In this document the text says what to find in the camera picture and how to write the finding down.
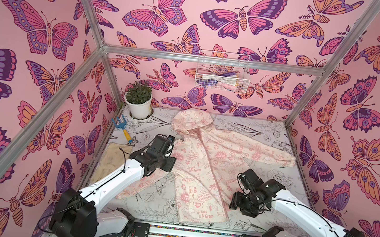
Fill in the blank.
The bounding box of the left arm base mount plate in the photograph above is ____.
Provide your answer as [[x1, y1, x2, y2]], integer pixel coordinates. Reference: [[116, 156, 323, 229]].
[[114, 222, 151, 237]]

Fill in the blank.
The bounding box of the blue yellow garden rake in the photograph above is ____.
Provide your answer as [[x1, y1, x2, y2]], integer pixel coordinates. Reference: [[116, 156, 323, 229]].
[[111, 115, 134, 144]]

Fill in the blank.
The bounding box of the pink printed kids jacket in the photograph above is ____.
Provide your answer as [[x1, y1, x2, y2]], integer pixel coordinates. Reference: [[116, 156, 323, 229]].
[[112, 109, 296, 227]]

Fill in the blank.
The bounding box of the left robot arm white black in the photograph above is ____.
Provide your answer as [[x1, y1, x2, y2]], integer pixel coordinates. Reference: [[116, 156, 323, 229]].
[[47, 135, 176, 237]]

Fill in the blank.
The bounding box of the potted green plant white pot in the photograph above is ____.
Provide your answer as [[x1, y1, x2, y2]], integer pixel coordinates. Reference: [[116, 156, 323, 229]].
[[125, 82, 153, 120]]

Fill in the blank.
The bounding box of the white wire basket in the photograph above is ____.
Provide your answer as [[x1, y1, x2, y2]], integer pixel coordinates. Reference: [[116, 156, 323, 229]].
[[194, 56, 250, 94]]

